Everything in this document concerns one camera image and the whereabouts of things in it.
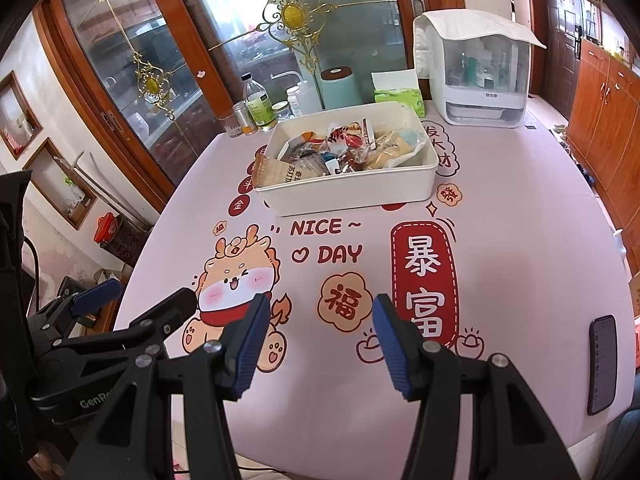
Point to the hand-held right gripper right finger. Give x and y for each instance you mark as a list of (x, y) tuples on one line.
[(395, 355)]

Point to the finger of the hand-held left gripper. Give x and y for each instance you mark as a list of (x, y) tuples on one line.
[(165, 312), (97, 297)]

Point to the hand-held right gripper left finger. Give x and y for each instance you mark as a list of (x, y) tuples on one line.
[(250, 350)]

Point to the white plastic bin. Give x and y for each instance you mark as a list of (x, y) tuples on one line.
[(350, 195)]

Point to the tan snack packet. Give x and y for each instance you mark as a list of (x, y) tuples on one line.
[(277, 172)]

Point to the pile of mixed snack packets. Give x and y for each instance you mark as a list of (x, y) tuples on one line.
[(350, 150)]

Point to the red lid container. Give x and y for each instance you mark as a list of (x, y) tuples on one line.
[(107, 227)]

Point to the pink printed tablecloth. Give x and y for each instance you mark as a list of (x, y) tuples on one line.
[(525, 210)]

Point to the glass tumbler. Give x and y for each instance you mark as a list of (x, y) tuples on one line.
[(231, 125)]

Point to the dark smartphone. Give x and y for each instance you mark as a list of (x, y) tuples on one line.
[(602, 365)]

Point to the metal can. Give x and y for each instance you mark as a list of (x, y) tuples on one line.
[(243, 117)]

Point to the glass sliding door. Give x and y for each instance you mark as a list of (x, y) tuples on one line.
[(360, 35), (100, 85)]

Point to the small gold door ornament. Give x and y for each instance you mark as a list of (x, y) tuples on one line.
[(152, 85)]

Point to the small glass jar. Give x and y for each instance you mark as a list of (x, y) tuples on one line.
[(281, 111)]

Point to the white pill bottle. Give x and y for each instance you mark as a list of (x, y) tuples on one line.
[(295, 102)]

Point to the cardboard box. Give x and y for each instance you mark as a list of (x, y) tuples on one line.
[(635, 292)]

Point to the white squeeze bottle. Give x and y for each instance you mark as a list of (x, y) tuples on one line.
[(311, 97)]

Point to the green tissue box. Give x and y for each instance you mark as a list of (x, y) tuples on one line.
[(397, 92)]

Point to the white desktop storage cabinet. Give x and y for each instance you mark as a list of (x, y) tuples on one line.
[(480, 100)]

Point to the mint green canister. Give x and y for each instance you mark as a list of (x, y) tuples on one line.
[(341, 87)]

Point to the large gold door ornament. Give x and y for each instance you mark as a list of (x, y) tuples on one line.
[(292, 15)]

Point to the brown entry door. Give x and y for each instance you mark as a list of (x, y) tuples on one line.
[(560, 50)]

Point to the wooden wall niche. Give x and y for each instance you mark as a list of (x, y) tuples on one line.
[(30, 157), (6, 85)]

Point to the wooden wall cabinet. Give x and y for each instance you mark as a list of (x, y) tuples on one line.
[(610, 125)]

